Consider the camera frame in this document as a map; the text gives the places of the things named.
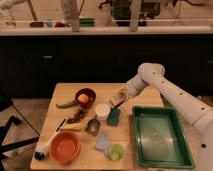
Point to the orange plastic bowl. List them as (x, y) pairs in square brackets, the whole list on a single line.
[(65, 147)]

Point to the yellow corn cob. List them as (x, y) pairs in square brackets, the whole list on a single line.
[(74, 126)]

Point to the green sponge eraser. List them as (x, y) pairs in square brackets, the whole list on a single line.
[(113, 118)]

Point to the black chair base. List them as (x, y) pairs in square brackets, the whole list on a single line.
[(10, 134)]

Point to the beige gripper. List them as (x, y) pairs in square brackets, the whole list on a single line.
[(119, 98)]

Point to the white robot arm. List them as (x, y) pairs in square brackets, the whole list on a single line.
[(196, 112)]

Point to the white round container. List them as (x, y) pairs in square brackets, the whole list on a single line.
[(102, 111)]

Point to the green chili pepper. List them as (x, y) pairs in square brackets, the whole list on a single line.
[(66, 105)]

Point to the dark brown bowl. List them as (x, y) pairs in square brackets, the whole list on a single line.
[(90, 93)]

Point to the crumpled pale blue cloth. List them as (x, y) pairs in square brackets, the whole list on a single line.
[(102, 143)]

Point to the dark red grapes bunch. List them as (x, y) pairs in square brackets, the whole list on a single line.
[(78, 116)]

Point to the green tray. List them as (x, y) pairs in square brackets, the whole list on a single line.
[(160, 140)]

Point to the light green small cup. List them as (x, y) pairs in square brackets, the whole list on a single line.
[(115, 152)]

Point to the orange fruit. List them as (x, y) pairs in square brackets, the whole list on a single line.
[(83, 98)]

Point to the metal measuring cup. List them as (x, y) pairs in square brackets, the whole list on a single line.
[(93, 127)]

